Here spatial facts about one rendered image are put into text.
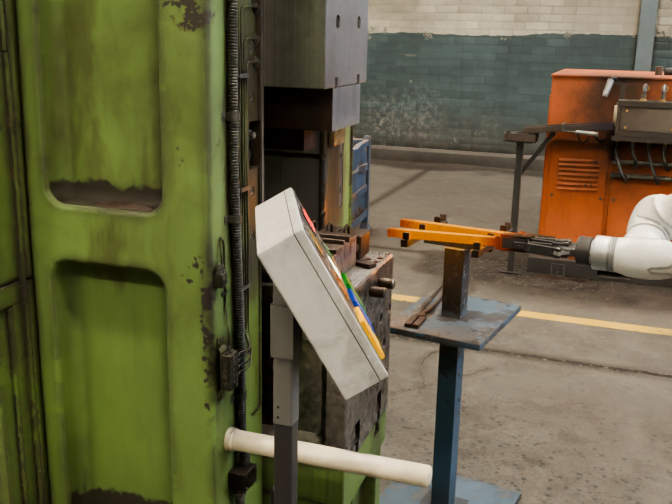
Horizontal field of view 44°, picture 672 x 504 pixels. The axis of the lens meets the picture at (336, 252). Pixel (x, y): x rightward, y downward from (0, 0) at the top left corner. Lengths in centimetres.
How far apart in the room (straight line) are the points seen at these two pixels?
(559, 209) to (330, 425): 365
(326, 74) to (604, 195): 378
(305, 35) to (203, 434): 87
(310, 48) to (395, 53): 797
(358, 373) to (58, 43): 95
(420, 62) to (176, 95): 812
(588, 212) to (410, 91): 465
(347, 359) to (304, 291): 13
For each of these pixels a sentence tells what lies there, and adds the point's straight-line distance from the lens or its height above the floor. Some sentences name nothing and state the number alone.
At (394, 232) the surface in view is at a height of 93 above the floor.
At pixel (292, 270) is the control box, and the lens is 126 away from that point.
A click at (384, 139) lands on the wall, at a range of 986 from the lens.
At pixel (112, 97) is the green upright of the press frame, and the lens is 179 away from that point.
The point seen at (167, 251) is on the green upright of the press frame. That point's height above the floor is 105.
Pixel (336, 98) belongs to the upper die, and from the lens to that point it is 186.
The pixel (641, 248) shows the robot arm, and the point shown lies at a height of 98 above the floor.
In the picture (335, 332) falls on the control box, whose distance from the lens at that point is 129.
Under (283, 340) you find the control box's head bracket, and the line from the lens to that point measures 146.
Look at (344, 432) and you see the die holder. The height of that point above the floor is 57.
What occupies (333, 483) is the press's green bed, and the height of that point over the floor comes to 43.
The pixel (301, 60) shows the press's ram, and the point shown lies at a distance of 181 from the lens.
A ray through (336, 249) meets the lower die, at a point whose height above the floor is 99.
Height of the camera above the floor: 149
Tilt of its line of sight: 15 degrees down
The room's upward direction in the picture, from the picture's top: 1 degrees clockwise
